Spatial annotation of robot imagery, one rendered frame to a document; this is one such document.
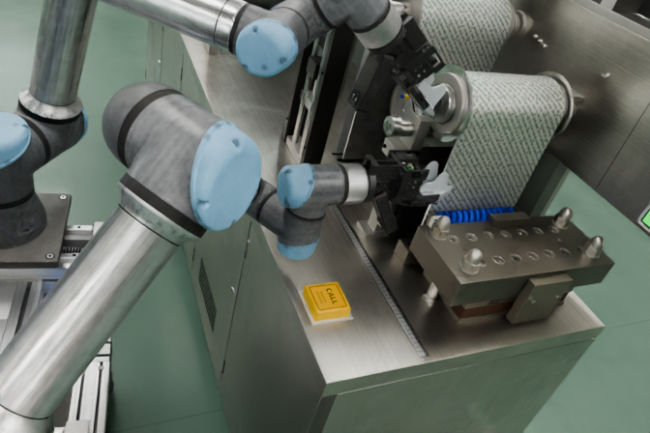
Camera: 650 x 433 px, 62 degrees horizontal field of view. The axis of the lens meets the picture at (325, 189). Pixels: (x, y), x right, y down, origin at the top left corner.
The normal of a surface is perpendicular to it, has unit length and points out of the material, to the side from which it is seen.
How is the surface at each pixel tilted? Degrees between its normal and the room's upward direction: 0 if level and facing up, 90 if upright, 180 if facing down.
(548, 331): 0
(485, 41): 92
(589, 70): 90
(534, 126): 90
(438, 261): 90
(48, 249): 0
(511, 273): 0
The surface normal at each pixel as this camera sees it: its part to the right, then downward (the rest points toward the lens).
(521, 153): 0.36, 0.60
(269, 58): -0.29, 0.50
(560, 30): -0.91, 0.04
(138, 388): 0.22, -0.80
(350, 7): 0.00, 0.82
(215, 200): 0.84, 0.38
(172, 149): -0.24, -0.33
